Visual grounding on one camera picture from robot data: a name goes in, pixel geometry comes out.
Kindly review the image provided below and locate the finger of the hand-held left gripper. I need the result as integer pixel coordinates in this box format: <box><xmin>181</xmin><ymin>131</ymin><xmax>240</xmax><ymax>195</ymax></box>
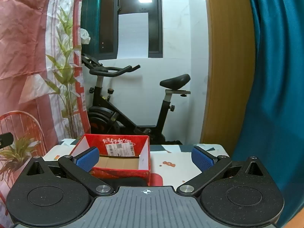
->
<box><xmin>0</xmin><ymin>132</ymin><xmax>14</xmax><ymax>148</ymax></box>

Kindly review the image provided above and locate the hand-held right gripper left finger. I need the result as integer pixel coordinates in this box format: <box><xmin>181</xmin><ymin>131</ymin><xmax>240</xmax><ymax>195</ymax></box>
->
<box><xmin>24</xmin><ymin>146</ymin><xmax>114</xmax><ymax>197</ymax></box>

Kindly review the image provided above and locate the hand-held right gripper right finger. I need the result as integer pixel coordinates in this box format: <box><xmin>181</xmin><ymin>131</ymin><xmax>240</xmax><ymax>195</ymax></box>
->
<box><xmin>177</xmin><ymin>146</ymin><xmax>270</xmax><ymax>196</ymax></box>

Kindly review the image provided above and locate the red cardboard box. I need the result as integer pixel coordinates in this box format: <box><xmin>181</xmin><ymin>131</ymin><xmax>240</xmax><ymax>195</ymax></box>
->
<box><xmin>69</xmin><ymin>134</ymin><xmax>151</xmax><ymax>186</ymax></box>

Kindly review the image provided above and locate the patterned tablecloth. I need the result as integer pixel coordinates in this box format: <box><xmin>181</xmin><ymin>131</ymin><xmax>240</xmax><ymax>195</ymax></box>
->
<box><xmin>44</xmin><ymin>138</ymin><xmax>232</xmax><ymax>188</ymax></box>

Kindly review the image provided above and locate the black exercise bike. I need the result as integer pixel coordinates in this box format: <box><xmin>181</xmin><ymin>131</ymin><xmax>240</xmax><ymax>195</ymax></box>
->
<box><xmin>81</xmin><ymin>53</ymin><xmax>192</xmax><ymax>145</ymax></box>

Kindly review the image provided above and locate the pink plant printed curtain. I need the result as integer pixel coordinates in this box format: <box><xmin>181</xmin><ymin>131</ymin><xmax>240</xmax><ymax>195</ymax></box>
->
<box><xmin>0</xmin><ymin>0</ymin><xmax>92</xmax><ymax>228</ymax></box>

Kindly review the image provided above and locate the teal curtain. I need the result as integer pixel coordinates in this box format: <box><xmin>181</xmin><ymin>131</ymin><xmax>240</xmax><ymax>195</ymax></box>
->
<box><xmin>231</xmin><ymin>0</ymin><xmax>304</xmax><ymax>227</ymax></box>

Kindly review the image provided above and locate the white plastic bag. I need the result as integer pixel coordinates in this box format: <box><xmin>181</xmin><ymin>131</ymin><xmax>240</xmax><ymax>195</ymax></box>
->
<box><xmin>81</xmin><ymin>28</ymin><xmax>91</xmax><ymax>44</ymax></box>

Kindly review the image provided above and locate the dark framed window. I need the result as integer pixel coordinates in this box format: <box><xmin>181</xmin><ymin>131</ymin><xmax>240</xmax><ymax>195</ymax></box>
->
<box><xmin>81</xmin><ymin>0</ymin><xmax>164</xmax><ymax>59</ymax></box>

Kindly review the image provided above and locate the wooden door frame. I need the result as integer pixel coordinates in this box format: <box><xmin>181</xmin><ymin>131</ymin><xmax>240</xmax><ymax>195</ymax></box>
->
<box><xmin>201</xmin><ymin>0</ymin><xmax>262</xmax><ymax>144</ymax></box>

